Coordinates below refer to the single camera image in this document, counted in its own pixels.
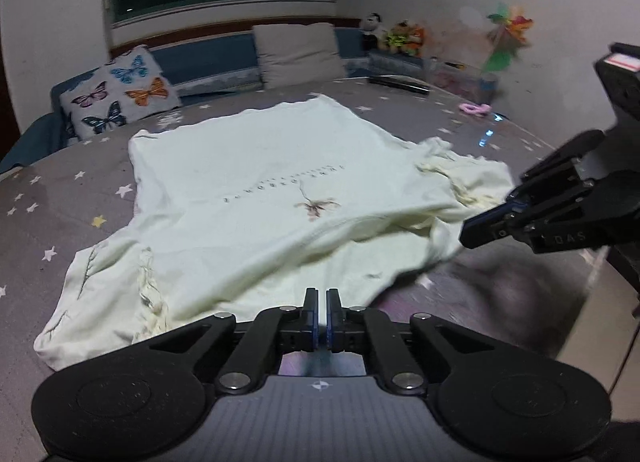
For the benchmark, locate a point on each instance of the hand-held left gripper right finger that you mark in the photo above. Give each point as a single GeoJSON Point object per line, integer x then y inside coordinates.
{"type": "Point", "coordinates": [330, 337]}

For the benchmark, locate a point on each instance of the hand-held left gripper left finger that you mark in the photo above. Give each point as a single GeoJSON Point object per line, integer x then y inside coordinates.
{"type": "Point", "coordinates": [315, 337]}

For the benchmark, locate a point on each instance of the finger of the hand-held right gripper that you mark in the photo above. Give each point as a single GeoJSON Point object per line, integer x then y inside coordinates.
{"type": "Point", "coordinates": [505, 224]}
{"type": "Point", "coordinates": [560, 169]}

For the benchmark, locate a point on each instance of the pale yellow t-shirt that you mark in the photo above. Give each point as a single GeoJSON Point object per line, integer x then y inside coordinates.
{"type": "Point", "coordinates": [260, 222]}

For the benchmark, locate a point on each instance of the clear plastic box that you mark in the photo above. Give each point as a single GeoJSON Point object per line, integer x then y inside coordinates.
{"type": "Point", "coordinates": [462, 79]}

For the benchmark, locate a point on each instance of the colourful pinwheel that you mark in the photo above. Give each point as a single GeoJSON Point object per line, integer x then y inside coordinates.
{"type": "Point", "coordinates": [505, 37]}

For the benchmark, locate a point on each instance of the long black bar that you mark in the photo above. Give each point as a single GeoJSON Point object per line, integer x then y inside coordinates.
{"type": "Point", "coordinates": [400, 83]}

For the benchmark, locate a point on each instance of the orange plush toy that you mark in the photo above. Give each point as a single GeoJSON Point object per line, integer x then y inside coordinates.
{"type": "Point", "coordinates": [416, 34]}

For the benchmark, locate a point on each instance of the yellow green plush toy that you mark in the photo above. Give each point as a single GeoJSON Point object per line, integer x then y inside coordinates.
{"type": "Point", "coordinates": [395, 38]}

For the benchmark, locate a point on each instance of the black and white plush toy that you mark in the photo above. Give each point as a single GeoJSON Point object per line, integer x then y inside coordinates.
{"type": "Point", "coordinates": [372, 23]}

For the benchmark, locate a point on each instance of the plain grey pillow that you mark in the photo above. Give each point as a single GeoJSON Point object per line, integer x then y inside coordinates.
{"type": "Point", "coordinates": [297, 54]}

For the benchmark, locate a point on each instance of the grey star-print bed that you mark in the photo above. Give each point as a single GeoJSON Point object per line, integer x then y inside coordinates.
{"type": "Point", "coordinates": [60, 202]}

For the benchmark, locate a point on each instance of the blue padded headboard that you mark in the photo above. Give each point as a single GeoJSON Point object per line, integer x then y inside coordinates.
{"type": "Point", "coordinates": [205, 59]}

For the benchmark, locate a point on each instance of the butterfly print pillow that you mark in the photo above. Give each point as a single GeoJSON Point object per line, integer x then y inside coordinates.
{"type": "Point", "coordinates": [117, 92]}

